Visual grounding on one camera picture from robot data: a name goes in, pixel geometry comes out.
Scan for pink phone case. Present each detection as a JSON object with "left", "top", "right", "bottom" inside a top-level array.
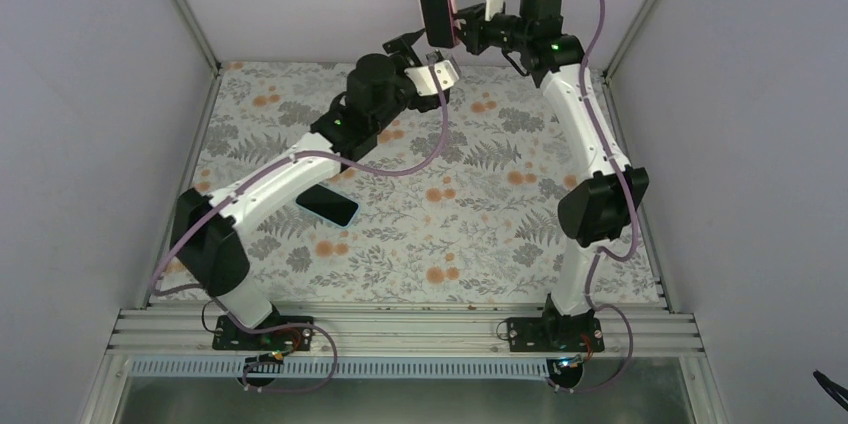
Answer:
[{"left": 413, "top": 0, "right": 464, "bottom": 50}]

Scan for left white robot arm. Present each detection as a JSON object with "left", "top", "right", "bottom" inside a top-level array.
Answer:
[{"left": 154, "top": 31, "right": 461, "bottom": 349}]

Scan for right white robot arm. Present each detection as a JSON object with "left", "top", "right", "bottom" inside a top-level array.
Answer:
[{"left": 455, "top": 0, "right": 649, "bottom": 351}]

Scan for phone in blue case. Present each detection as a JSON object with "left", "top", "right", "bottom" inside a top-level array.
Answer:
[{"left": 295, "top": 185, "right": 360, "bottom": 228}]

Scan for floral patterned table mat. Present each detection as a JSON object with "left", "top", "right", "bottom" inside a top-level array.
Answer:
[{"left": 193, "top": 62, "right": 660, "bottom": 305}]

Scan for black object at right edge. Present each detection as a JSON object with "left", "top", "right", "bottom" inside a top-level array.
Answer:
[{"left": 812, "top": 370, "right": 848, "bottom": 411}]

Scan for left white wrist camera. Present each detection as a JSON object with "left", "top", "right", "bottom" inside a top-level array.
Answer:
[{"left": 404, "top": 51, "right": 462, "bottom": 97}]

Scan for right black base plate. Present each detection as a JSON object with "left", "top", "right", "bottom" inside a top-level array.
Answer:
[{"left": 505, "top": 315, "right": 605, "bottom": 353}]

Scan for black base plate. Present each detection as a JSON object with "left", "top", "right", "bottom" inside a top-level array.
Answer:
[
  {"left": 505, "top": 315, "right": 605, "bottom": 353},
  {"left": 211, "top": 316, "right": 311, "bottom": 353}
]

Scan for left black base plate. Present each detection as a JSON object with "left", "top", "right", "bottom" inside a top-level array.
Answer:
[{"left": 211, "top": 316, "right": 311, "bottom": 353}]

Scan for aluminium mounting rail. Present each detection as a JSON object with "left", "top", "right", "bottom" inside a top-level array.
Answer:
[{"left": 107, "top": 302, "right": 705, "bottom": 358}]

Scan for white slotted cable duct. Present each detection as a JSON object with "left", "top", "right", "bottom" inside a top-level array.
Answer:
[{"left": 128, "top": 356, "right": 549, "bottom": 381}]

